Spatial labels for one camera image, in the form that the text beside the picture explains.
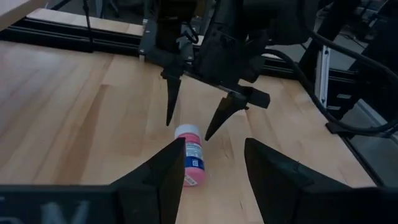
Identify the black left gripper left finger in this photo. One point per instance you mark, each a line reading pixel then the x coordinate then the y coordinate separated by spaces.
pixel 124 199

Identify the silver aluminium bracket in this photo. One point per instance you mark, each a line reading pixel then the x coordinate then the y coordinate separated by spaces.
pixel 321 77

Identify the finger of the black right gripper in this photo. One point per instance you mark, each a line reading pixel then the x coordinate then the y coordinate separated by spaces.
pixel 173 93
pixel 230 105

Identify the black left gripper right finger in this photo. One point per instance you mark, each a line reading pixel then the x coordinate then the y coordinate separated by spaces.
pixel 295 196

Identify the pink bottle white cap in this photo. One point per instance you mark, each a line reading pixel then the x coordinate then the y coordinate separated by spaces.
pixel 194 155

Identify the black frame post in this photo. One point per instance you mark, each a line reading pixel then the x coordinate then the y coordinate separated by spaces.
pixel 329 28

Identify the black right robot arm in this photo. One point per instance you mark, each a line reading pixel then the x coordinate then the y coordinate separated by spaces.
pixel 169 37

